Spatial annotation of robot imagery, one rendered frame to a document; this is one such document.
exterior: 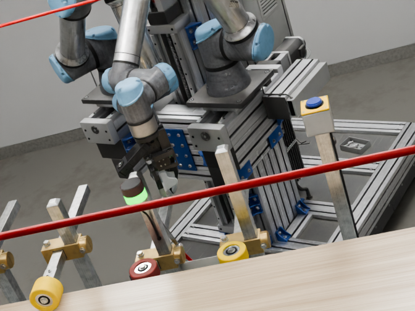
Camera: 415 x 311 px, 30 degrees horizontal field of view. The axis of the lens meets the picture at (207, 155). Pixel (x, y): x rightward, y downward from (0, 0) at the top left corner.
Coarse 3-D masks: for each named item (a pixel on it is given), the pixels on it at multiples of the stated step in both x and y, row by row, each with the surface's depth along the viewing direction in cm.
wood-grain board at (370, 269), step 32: (288, 256) 196; (320, 256) 193; (352, 256) 189; (384, 256) 185; (96, 288) 209; (128, 288) 205; (160, 288) 201; (192, 288) 197; (224, 288) 193; (256, 288) 189; (288, 288) 186; (320, 288) 183; (352, 288) 179; (384, 288) 176
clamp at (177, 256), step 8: (152, 248) 223; (176, 248) 219; (136, 256) 221; (144, 256) 220; (152, 256) 219; (160, 256) 218; (168, 256) 217; (176, 256) 218; (184, 256) 221; (160, 264) 219; (168, 264) 219; (176, 264) 219
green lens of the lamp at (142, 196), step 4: (144, 188) 204; (144, 192) 203; (136, 196) 201; (140, 196) 202; (144, 196) 203; (128, 200) 202; (132, 200) 202; (136, 200) 202; (140, 200) 202; (144, 200) 203; (128, 204) 203; (132, 204) 203
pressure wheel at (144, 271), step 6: (150, 258) 212; (138, 264) 212; (144, 264) 211; (150, 264) 210; (156, 264) 209; (132, 270) 210; (138, 270) 210; (144, 270) 209; (150, 270) 208; (156, 270) 209; (132, 276) 208; (138, 276) 207; (144, 276) 207; (150, 276) 207
